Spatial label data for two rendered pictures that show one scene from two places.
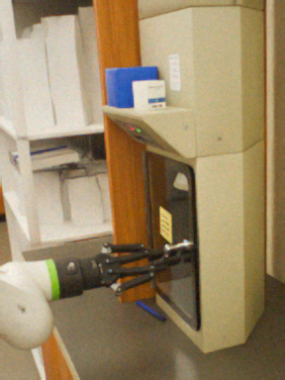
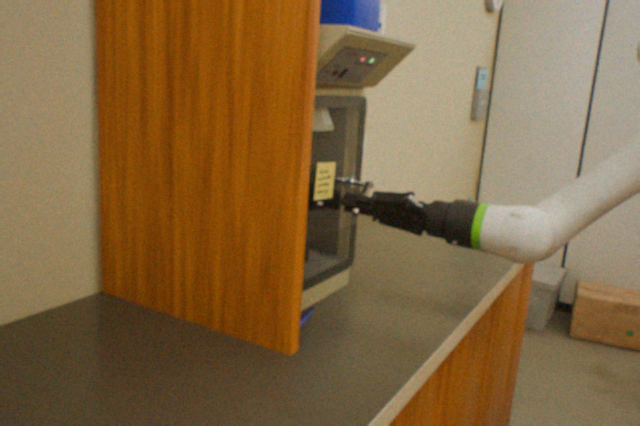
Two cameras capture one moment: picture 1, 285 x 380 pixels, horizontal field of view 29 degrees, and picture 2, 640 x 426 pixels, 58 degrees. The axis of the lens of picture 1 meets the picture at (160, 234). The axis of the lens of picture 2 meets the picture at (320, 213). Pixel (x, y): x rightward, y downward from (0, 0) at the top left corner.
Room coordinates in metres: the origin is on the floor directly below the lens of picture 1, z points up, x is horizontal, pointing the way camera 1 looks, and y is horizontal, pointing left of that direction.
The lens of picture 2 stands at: (2.09, 0.87, 1.42)
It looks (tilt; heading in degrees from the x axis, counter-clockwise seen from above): 13 degrees down; 230
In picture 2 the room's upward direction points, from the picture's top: 4 degrees clockwise
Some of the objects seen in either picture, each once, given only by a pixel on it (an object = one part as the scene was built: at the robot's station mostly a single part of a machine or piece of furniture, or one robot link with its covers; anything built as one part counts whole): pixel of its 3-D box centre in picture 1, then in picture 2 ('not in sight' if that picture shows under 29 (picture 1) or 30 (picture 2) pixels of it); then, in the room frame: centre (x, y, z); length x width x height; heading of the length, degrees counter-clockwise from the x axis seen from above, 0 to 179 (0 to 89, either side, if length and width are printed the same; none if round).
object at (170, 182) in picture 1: (170, 237); (326, 192); (1.31, -0.02, 1.19); 0.30 x 0.01 x 0.40; 20
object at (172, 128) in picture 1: (144, 129); (357, 60); (1.30, 0.02, 1.46); 0.32 x 0.11 x 0.10; 20
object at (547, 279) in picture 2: not in sight; (509, 289); (-1.20, -1.03, 0.17); 0.60 x 0.42 x 0.33; 108
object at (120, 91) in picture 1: (132, 86); (344, 3); (1.36, 0.05, 1.56); 0.10 x 0.10 x 0.09; 20
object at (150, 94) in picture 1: (148, 95); (371, 20); (1.25, 0.01, 1.54); 0.05 x 0.05 x 0.06; 38
